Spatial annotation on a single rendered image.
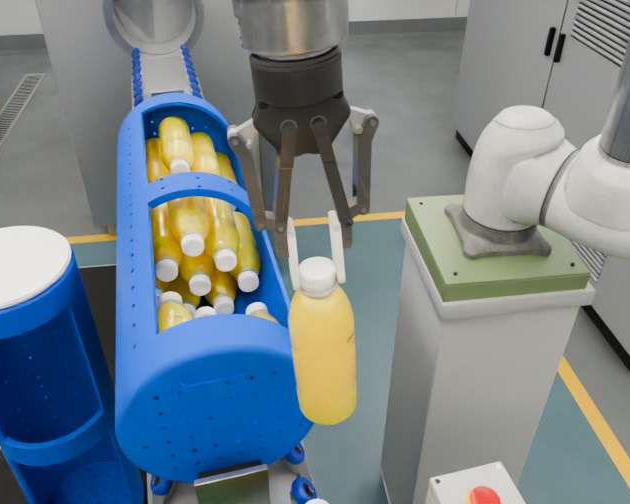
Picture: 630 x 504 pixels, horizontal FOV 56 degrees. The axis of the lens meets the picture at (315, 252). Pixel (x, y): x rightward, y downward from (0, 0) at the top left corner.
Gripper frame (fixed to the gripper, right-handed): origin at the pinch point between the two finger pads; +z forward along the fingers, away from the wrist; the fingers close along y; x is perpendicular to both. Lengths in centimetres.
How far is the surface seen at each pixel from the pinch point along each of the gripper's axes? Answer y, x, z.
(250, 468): 11.5, -3.0, 36.0
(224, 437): 14.7, -8.0, 34.9
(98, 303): 76, -153, 115
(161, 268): 24, -40, 26
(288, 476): 7, -10, 49
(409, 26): -164, -530, 123
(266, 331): 6.4, -11.8, 19.8
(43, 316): 50, -48, 39
